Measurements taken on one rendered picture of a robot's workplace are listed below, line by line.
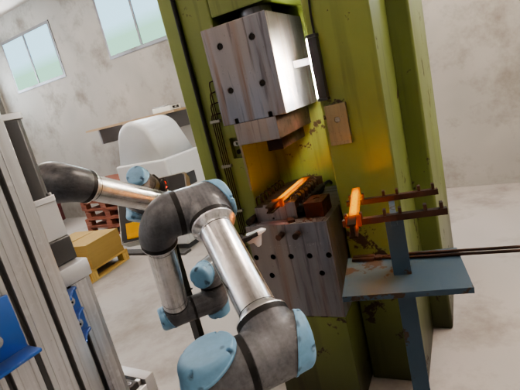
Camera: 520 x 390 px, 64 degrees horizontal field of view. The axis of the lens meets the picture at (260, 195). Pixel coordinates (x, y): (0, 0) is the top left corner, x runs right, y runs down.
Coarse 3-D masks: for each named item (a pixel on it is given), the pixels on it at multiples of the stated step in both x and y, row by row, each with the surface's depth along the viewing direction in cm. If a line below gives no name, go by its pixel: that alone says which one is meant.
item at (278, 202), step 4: (300, 180) 208; (304, 180) 209; (296, 184) 202; (300, 184) 204; (292, 188) 196; (284, 192) 192; (288, 192) 191; (280, 196) 187; (284, 196) 186; (272, 200) 181; (276, 200) 179; (280, 200) 180; (272, 204) 175; (276, 204) 179; (280, 204) 180; (268, 208) 173; (272, 208) 176; (276, 208) 177; (268, 212) 174; (272, 212) 173
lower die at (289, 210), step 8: (304, 176) 218; (312, 176) 216; (320, 176) 213; (288, 184) 214; (312, 184) 201; (280, 192) 202; (320, 192) 211; (264, 200) 197; (288, 200) 183; (296, 200) 181; (256, 208) 188; (264, 208) 186; (280, 208) 183; (288, 208) 181; (256, 216) 189; (264, 216) 187; (272, 216) 185; (280, 216) 184; (288, 216) 182; (296, 216) 180
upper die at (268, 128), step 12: (300, 108) 197; (264, 120) 173; (276, 120) 171; (288, 120) 182; (300, 120) 195; (240, 132) 179; (252, 132) 177; (264, 132) 175; (276, 132) 172; (288, 132) 180; (240, 144) 181
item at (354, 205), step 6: (354, 192) 156; (360, 192) 160; (354, 198) 148; (360, 198) 154; (354, 204) 141; (354, 210) 135; (348, 216) 128; (354, 216) 127; (360, 216) 128; (348, 222) 123; (354, 222) 122; (360, 222) 128; (354, 228) 123; (354, 234) 121
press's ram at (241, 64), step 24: (240, 24) 164; (264, 24) 160; (288, 24) 180; (216, 48) 172; (240, 48) 167; (264, 48) 163; (288, 48) 177; (216, 72) 175; (240, 72) 171; (264, 72) 166; (288, 72) 174; (240, 96) 174; (264, 96) 170; (288, 96) 171; (312, 96) 198; (240, 120) 177
